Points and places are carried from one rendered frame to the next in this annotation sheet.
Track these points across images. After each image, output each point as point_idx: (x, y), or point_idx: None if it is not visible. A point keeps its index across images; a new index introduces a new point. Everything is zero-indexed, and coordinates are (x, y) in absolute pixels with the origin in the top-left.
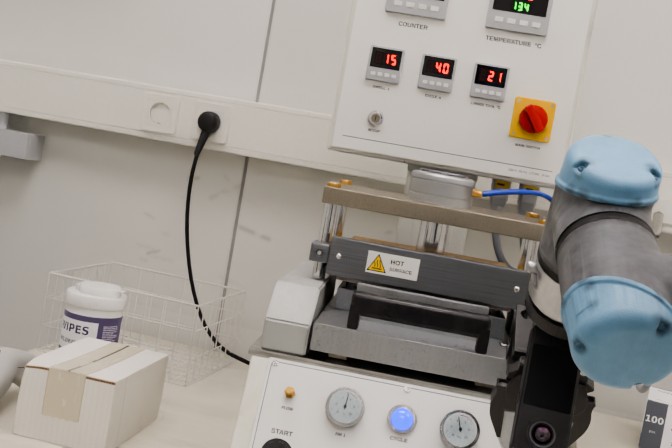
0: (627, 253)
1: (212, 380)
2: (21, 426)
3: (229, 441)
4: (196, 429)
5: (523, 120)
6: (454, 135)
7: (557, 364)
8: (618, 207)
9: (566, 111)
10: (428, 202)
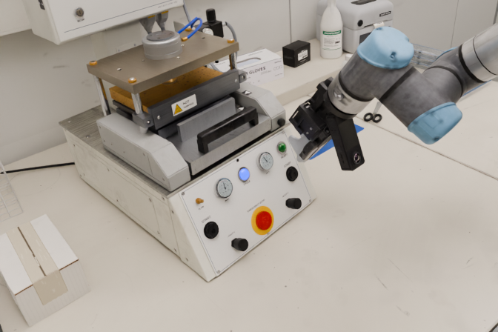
0: (431, 89)
1: (23, 196)
2: (33, 319)
3: (108, 225)
4: (84, 233)
5: None
6: (125, 1)
7: (347, 127)
8: (407, 66)
9: None
10: (170, 58)
